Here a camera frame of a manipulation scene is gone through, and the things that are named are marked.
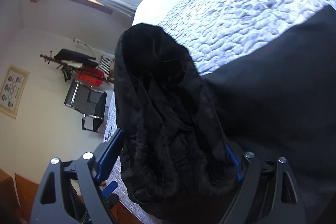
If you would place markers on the black quilted jacket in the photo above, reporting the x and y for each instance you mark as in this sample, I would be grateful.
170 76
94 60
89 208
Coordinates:
170 121

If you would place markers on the black hanging garment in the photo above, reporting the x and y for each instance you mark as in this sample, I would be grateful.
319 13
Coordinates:
74 56

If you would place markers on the striped bag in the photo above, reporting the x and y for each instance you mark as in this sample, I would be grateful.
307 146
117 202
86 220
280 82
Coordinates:
106 64

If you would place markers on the black mesh chrome chair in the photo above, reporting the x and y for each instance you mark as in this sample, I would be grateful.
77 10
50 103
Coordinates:
78 96

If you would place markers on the framed wall picture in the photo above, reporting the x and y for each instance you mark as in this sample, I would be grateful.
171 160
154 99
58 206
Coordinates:
13 91

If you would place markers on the bed with lilac quilted bedspread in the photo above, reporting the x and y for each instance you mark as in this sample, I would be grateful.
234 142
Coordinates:
236 16

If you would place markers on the red hanging garment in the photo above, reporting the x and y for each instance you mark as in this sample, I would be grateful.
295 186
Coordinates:
90 75

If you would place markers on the wooden coat rack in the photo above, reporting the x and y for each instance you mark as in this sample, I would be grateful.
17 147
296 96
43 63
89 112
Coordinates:
52 58

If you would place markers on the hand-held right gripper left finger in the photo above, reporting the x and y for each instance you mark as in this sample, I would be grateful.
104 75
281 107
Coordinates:
110 153

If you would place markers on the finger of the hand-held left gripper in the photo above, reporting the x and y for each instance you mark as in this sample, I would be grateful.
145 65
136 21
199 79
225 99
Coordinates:
111 188

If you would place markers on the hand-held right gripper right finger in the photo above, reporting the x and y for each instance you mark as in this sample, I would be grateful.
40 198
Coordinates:
235 163

